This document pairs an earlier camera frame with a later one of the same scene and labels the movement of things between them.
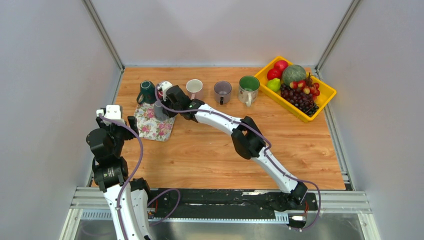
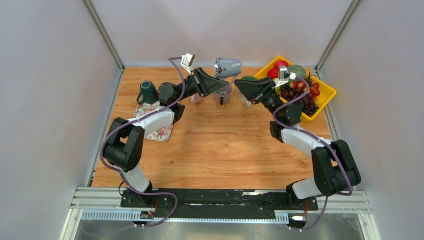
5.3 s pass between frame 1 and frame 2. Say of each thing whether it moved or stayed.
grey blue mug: moved
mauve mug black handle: stayed
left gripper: moved
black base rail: stayed
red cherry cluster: stayed
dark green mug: stayed
